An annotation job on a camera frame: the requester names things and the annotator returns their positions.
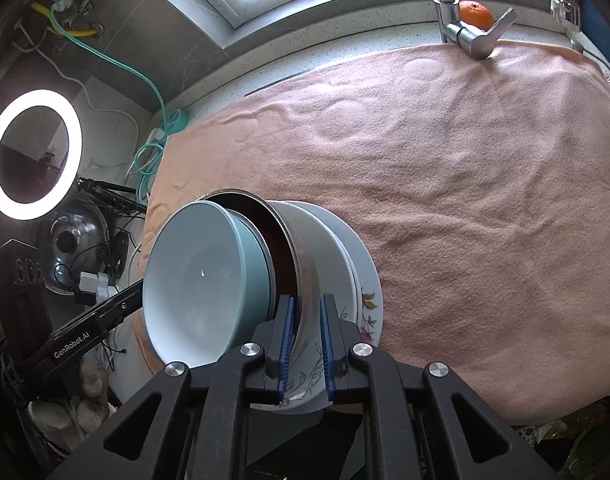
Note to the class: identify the white plate with leaf print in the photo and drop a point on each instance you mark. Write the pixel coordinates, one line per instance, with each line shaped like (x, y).
(312, 270)

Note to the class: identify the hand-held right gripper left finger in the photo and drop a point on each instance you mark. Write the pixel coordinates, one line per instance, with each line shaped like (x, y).
(286, 345)

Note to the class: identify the plate with large pink flowers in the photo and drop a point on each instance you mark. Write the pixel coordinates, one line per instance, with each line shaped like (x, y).
(375, 305)

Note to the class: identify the black tripod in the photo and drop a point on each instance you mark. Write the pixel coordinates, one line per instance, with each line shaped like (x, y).
(110, 192)

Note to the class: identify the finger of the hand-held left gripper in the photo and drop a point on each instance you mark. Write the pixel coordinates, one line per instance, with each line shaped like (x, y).
(80, 335)

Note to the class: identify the chrome faucet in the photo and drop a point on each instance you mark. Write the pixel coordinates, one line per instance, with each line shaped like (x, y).
(460, 20)

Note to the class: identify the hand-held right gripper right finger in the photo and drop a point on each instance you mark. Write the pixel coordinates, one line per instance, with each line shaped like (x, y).
(327, 345)

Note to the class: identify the white mesh bag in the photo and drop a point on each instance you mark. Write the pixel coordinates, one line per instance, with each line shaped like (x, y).
(60, 415)

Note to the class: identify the pink cloth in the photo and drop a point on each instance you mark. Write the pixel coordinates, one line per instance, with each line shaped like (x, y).
(460, 210)

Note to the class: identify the steel bowl with red outside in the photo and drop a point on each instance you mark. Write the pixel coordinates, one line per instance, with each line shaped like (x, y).
(280, 265)

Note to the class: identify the light blue bowl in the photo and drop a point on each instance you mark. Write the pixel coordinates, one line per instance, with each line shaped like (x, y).
(200, 285)

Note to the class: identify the orange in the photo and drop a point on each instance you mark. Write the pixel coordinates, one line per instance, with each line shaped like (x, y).
(476, 14)

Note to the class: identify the round teal power strip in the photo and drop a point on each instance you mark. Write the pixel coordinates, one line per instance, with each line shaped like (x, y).
(177, 120)

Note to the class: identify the black round object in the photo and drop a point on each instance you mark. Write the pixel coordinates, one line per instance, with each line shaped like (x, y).
(119, 255)

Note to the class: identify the white plug adapters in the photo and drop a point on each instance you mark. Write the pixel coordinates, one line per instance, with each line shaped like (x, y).
(97, 285)

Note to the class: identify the plate with small purple flowers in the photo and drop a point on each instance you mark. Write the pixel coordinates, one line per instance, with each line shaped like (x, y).
(354, 270)

